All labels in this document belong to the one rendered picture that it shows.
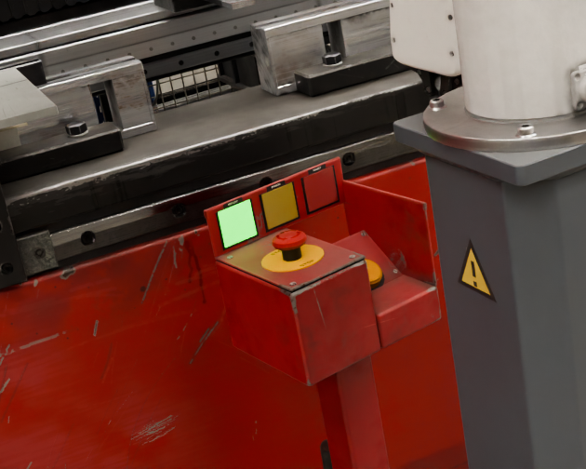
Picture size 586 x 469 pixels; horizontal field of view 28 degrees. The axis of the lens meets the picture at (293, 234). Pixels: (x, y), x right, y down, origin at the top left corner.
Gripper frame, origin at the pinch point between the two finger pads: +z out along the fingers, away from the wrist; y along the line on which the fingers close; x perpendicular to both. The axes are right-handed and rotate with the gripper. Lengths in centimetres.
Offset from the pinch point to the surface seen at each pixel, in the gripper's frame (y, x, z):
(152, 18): -75, 8, 3
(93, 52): -76, -2, 6
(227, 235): -25.3, -12.9, 16.7
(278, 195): -25.4, -5.0, 14.5
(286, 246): -15.7, -11.1, 15.7
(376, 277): -15.0, 0.4, 24.2
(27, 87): -44, -26, -2
